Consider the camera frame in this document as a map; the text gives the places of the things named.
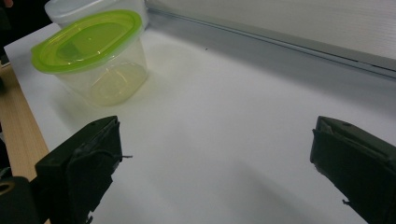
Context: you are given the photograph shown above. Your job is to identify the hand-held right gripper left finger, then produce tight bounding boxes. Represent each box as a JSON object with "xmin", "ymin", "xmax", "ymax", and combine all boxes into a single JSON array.
[{"xmin": 35, "ymin": 115, "xmax": 134, "ymax": 224}]

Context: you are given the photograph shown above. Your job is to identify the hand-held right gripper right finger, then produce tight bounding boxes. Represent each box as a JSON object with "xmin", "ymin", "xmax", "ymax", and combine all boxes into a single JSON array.
[{"xmin": 309, "ymin": 116, "xmax": 396, "ymax": 224}]

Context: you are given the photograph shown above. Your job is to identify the clear plastic container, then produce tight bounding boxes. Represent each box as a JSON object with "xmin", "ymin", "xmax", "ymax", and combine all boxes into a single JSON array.
[{"xmin": 53, "ymin": 38, "xmax": 150, "ymax": 108}]

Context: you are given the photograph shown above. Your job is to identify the green plastic lid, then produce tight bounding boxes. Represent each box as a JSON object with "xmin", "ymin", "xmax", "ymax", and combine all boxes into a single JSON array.
[{"xmin": 30, "ymin": 8, "xmax": 145, "ymax": 76}]

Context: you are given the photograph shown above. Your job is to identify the wooden table edge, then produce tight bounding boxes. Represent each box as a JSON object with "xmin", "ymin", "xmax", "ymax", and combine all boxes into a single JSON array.
[{"xmin": 0, "ymin": 63, "xmax": 50, "ymax": 182}]

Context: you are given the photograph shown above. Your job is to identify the white table sheet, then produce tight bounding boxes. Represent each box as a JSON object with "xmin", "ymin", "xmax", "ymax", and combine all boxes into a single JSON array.
[{"xmin": 3, "ymin": 21, "xmax": 396, "ymax": 224}]

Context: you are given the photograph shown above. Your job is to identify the container with translucent white lid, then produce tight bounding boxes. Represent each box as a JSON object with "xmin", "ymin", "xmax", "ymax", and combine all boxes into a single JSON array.
[{"xmin": 43, "ymin": 0, "xmax": 150, "ymax": 30}]

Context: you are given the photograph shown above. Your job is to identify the grey metal rail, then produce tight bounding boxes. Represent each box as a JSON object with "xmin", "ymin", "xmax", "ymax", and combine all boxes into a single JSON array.
[{"xmin": 145, "ymin": 7, "xmax": 396, "ymax": 79}]

